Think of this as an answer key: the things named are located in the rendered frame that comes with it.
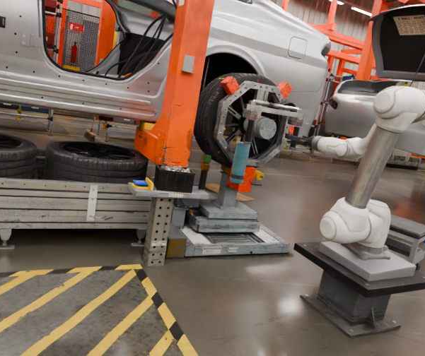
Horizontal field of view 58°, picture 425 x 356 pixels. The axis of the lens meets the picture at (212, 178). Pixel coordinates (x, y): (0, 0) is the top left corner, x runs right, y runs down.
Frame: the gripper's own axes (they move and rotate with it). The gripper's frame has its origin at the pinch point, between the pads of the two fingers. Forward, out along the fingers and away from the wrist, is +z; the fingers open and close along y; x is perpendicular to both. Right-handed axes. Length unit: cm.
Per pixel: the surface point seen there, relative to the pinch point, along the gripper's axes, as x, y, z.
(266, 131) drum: 0.3, -17.6, 6.3
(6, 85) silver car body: 1, -164, 67
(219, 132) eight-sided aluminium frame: -5.4, -42.8, 20.8
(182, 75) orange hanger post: 24, -75, 14
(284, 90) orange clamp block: 27.5, -0.4, 20.8
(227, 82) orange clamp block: 25, -43, 21
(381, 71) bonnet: 92, 314, 230
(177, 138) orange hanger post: -11, -73, 14
